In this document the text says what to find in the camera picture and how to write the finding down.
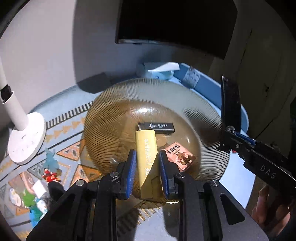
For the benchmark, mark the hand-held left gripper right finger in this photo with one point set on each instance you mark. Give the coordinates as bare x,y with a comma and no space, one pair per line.
165,173

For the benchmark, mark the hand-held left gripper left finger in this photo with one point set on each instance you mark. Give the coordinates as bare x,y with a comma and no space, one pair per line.
130,176

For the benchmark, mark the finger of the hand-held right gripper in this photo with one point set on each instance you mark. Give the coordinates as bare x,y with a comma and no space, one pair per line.
245,138
230,104

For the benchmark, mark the yellow lighter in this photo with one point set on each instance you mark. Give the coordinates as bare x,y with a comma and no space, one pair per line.
144,150

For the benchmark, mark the amber ribbed glass plate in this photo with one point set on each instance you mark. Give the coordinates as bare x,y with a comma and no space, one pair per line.
111,115

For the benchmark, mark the red toy figure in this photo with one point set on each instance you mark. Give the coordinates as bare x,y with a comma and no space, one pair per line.
50,176

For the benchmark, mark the green toy figure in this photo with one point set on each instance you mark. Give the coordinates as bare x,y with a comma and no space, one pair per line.
29,199

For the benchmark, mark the person's right hand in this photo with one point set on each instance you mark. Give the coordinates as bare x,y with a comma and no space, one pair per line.
261,206

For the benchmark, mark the small pink printed box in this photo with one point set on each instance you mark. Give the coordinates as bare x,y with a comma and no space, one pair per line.
180,155

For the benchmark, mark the black USB stick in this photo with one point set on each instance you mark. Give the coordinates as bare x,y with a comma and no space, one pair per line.
159,126

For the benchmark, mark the blue patterned table mat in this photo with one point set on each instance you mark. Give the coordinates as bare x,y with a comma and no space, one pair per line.
67,139

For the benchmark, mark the blue and white tissue pack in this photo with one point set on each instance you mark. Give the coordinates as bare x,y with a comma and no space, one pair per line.
159,74

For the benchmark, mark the light blue toy figure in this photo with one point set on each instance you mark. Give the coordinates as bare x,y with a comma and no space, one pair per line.
49,160

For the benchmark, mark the small white box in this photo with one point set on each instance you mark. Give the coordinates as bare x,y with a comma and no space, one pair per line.
39,188

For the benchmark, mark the black monitor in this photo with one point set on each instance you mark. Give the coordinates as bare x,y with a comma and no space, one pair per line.
173,23

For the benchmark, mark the teal toy figure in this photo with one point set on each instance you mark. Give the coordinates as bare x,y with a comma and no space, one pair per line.
35,214

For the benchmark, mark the pale wooden oblong block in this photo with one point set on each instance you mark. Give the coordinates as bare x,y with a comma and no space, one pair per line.
26,180

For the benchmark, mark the white desk lamp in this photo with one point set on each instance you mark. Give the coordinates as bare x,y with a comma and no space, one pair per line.
25,143

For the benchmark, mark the small round pale trinket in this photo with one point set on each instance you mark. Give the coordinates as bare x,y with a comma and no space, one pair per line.
15,197

